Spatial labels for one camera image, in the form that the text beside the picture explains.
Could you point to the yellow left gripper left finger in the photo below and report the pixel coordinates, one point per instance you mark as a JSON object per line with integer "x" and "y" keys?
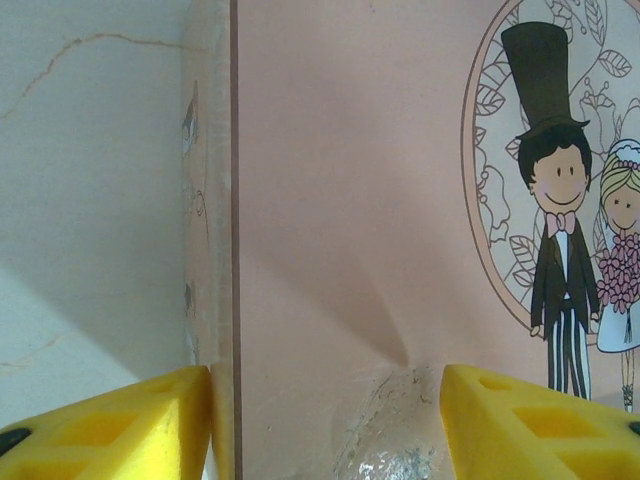
{"x": 100, "y": 430}

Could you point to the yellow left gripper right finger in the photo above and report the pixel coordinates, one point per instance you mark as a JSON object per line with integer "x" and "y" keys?
{"x": 540, "y": 430}

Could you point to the pink wedding couple tin box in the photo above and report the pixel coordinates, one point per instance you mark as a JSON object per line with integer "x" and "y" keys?
{"x": 350, "y": 200}

